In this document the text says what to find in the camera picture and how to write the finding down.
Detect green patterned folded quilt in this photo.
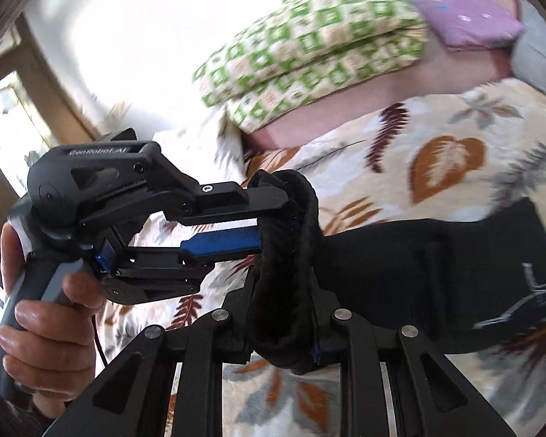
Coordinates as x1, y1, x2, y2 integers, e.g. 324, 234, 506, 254
193, 0, 431, 135

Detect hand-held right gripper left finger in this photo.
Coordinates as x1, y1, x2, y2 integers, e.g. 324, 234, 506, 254
43, 275, 258, 437

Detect pink bed sheet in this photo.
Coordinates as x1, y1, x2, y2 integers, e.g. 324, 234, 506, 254
250, 39, 520, 151

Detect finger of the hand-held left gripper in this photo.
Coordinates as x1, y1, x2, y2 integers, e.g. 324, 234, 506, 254
164, 177, 299, 227
104, 230, 262, 306

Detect grey stitched quilt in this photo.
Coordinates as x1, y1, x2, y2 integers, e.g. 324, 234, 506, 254
510, 7, 546, 114

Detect person's left hand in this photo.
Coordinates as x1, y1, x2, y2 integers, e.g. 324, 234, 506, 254
0, 225, 105, 400

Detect wooden window frame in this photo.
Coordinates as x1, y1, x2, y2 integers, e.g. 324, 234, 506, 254
0, 18, 101, 237

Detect white leaf-print pillow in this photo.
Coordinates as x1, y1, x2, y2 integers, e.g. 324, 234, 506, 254
211, 100, 252, 180

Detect thin black cable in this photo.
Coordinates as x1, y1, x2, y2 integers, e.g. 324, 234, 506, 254
91, 314, 112, 370

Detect black pants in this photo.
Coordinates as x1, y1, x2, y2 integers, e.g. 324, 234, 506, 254
246, 168, 546, 375

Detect cream leaf-print fleece blanket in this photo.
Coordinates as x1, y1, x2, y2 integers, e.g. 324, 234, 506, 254
86, 77, 546, 437

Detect person's left forearm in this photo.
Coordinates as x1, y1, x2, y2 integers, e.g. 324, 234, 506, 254
9, 394, 69, 429

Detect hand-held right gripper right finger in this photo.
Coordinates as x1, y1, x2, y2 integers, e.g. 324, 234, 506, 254
307, 282, 517, 437

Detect purple floral folded quilt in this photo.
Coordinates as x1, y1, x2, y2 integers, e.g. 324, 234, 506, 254
412, 0, 526, 52

